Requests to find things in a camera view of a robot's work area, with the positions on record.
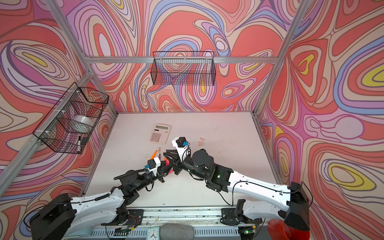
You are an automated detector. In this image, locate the pink calculator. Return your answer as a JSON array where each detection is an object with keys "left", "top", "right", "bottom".
[{"left": 150, "top": 124, "right": 171, "bottom": 145}]

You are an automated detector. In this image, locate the black wire basket back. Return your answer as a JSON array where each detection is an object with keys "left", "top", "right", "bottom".
[{"left": 151, "top": 51, "right": 216, "bottom": 86}]

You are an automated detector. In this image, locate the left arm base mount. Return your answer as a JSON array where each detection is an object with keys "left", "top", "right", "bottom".
[{"left": 101, "top": 208, "right": 144, "bottom": 227}]

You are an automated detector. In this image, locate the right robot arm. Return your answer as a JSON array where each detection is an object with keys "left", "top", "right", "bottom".
[{"left": 164, "top": 148, "right": 311, "bottom": 232}]

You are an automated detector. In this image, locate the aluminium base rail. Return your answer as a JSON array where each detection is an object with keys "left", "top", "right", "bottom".
[{"left": 50, "top": 204, "right": 304, "bottom": 240}]

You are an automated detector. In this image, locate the pink marker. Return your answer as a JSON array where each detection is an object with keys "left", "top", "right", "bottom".
[{"left": 164, "top": 158, "right": 173, "bottom": 176}]

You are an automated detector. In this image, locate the black marker in basket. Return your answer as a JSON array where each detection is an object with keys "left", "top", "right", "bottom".
[{"left": 77, "top": 136, "right": 82, "bottom": 154}]

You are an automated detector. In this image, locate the black wire basket left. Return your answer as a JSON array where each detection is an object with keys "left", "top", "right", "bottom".
[{"left": 33, "top": 83, "right": 109, "bottom": 155}]

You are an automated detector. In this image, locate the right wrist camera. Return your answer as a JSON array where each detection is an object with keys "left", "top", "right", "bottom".
[{"left": 172, "top": 137, "right": 191, "bottom": 162}]

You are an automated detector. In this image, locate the black wire basket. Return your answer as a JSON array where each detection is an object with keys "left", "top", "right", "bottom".
[
  {"left": 33, "top": 83, "right": 109, "bottom": 155},
  {"left": 151, "top": 51, "right": 216, "bottom": 86}
]

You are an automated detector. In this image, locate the orange marker far left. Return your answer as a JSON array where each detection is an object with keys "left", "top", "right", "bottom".
[{"left": 151, "top": 151, "right": 158, "bottom": 159}]

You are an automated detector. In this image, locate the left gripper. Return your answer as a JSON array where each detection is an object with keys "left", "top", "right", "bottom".
[{"left": 133, "top": 161, "right": 173, "bottom": 194}]

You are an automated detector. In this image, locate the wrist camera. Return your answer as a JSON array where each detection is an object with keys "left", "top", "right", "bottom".
[
  {"left": 144, "top": 157, "right": 161, "bottom": 177},
  {"left": 172, "top": 137, "right": 191, "bottom": 162}
]

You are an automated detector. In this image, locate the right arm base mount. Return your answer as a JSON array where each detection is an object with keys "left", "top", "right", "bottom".
[{"left": 220, "top": 208, "right": 264, "bottom": 226}]

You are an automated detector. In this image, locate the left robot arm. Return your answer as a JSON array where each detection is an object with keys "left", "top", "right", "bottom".
[{"left": 29, "top": 158, "right": 173, "bottom": 240}]

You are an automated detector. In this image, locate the red bucket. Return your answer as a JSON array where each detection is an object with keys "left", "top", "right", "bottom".
[{"left": 268, "top": 219, "right": 301, "bottom": 240}]

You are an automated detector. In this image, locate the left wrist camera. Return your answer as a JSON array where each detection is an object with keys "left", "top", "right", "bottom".
[{"left": 144, "top": 157, "right": 161, "bottom": 177}]

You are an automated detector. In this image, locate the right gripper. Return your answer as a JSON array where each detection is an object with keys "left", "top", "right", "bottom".
[{"left": 163, "top": 150, "right": 209, "bottom": 181}]

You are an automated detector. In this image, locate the silver tape roll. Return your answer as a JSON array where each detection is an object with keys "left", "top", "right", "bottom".
[{"left": 72, "top": 115, "right": 95, "bottom": 127}]

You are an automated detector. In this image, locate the small white clock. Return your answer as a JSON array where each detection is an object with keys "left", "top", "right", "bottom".
[{"left": 146, "top": 227, "right": 160, "bottom": 240}]

